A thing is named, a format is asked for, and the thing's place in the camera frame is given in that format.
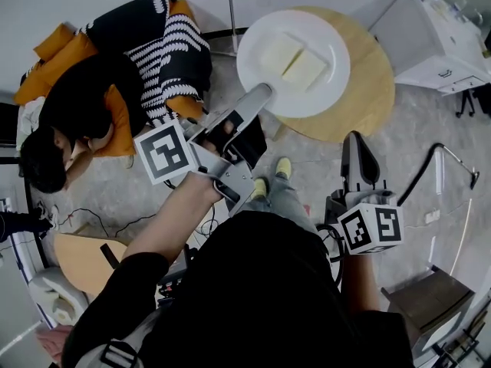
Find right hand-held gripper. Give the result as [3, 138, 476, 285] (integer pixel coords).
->
[325, 130, 406, 255]

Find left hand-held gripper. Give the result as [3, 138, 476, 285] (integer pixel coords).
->
[133, 82, 275, 218]

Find round white plate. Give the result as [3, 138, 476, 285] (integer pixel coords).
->
[236, 9, 352, 119]

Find person's right forearm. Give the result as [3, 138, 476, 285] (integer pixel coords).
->
[340, 251, 381, 314]

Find person's left forearm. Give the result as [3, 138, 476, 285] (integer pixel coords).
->
[122, 172, 227, 268]

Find round wooden table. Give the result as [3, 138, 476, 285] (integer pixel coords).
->
[274, 5, 396, 143]

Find person's left hand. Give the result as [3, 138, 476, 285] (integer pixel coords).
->
[201, 120, 236, 155]

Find person's right yellow shoe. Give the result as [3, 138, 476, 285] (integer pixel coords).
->
[275, 157, 292, 179]

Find person's yellow shoe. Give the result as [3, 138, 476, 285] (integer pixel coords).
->
[275, 157, 292, 179]
[251, 177, 269, 201]

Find person's left yellow shoe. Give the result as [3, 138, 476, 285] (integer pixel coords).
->
[251, 177, 269, 201]

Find person's grey jeans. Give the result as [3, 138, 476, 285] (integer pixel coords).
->
[249, 174, 319, 233]

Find black white striped blanket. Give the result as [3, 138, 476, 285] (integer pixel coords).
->
[78, 0, 213, 128]

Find thin metal pole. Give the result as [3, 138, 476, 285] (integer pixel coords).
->
[226, 0, 239, 55]

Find black office chair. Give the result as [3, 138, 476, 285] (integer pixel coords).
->
[456, 88, 491, 119]

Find white sink cabinet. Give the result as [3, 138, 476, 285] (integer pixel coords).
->
[352, 0, 491, 95]

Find dark wooden cabinet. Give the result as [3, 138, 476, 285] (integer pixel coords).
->
[381, 268, 476, 356]

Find person's black top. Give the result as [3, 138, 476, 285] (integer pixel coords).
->
[63, 211, 415, 368]

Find black equipment box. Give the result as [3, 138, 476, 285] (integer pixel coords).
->
[157, 243, 200, 306]

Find black phone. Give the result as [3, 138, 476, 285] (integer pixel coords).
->
[100, 242, 122, 271]

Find black metal rack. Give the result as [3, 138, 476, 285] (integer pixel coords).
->
[433, 312, 491, 368]

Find white crumpled cloth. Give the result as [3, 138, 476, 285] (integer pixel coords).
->
[17, 96, 45, 145]

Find small light wooden table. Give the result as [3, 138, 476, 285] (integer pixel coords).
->
[53, 232, 130, 298]

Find black side table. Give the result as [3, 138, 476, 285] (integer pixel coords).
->
[0, 101, 24, 160]

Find white padded armchair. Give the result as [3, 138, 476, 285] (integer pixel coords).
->
[28, 266, 91, 327]

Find black vacuum hose with wand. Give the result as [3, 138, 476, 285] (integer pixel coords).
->
[397, 143, 480, 206]

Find black looped cable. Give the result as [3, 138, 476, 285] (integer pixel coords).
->
[316, 222, 346, 294]

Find black floor cable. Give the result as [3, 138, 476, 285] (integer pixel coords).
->
[67, 207, 158, 239]

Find grey shoulder strap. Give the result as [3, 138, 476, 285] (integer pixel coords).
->
[74, 308, 162, 368]

